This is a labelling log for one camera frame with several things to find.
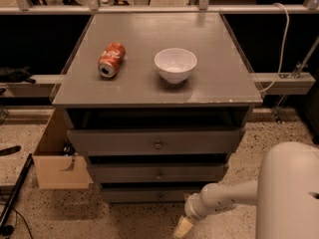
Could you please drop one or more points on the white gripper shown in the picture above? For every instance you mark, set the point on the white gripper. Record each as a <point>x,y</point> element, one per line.
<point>191,208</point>

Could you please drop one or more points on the grey bottom drawer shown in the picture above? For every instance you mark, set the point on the grey bottom drawer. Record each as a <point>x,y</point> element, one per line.
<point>139,195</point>

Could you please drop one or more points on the grey drawer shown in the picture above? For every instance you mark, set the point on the grey drawer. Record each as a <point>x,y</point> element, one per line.
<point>157,172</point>
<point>139,195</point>
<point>154,141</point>

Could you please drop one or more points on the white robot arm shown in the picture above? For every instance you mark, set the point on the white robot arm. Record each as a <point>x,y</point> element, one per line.
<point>285,194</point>

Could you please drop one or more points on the grey top drawer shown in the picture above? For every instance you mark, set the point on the grey top drawer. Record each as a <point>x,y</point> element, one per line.
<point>154,141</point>

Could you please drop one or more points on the grey middle drawer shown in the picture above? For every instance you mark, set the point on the grey middle drawer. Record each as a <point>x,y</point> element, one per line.
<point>157,172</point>

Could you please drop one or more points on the grey drawer cabinet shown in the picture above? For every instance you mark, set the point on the grey drawer cabinet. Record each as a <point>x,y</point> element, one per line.
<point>219,93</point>

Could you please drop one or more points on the cardboard box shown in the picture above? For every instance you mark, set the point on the cardboard box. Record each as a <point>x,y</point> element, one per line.
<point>55,168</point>

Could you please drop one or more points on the white bowl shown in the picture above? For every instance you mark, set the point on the white bowl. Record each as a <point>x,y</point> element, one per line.
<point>175,65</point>

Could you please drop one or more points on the black pole on floor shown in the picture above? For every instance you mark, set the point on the black pole on floor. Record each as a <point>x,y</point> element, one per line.
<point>10,202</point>

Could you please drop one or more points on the crushed orange soda can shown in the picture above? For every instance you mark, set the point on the crushed orange soda can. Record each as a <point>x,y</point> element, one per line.
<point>111,59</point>

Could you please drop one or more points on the metal railing beam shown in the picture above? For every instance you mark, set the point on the metal railing beam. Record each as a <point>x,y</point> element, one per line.
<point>227,9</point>

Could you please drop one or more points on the black bag on ledge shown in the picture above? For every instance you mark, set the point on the black bag on ledge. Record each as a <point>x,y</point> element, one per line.
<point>16,75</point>

